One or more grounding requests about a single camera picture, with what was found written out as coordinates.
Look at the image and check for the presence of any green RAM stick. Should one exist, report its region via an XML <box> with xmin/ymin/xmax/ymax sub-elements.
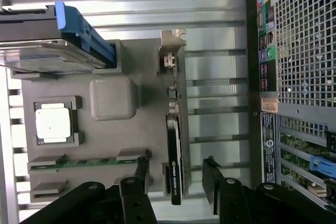
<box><xmin>30</xmin><ymin>155</ymin><xmax>148</xmax><ymax>169</ymax></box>

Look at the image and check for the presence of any grey plastic parts rack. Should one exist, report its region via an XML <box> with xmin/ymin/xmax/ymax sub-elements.
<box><xmin>9</xmin><ymin>39</ymin><xmax>190</xmax><ymax>204</ymax></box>

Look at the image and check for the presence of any green motherboard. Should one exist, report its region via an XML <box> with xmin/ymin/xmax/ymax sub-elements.
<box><xmin>279</xmin><ymin>129</ymin><xmax>336</xmax><ymax>204</ymax></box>

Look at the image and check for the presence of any silver CPU chip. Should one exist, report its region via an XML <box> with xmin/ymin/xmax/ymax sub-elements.
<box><xmin>35</xmin><ymin>102</ymin><xmax>74</xmax><ymax>144</ymax></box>

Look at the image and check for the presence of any open black PC case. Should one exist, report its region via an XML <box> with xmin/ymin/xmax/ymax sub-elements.
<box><xmin>243</xmin><ymin>0</ymin><xmax>336</xmax><ymax>224</ymax></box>

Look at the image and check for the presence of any hard disk with blue caddy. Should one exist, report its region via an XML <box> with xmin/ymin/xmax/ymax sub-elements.
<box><xmin>0</xmin><ymin>1</ymin><xmax>117</xmax><ymax>73</ymax></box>

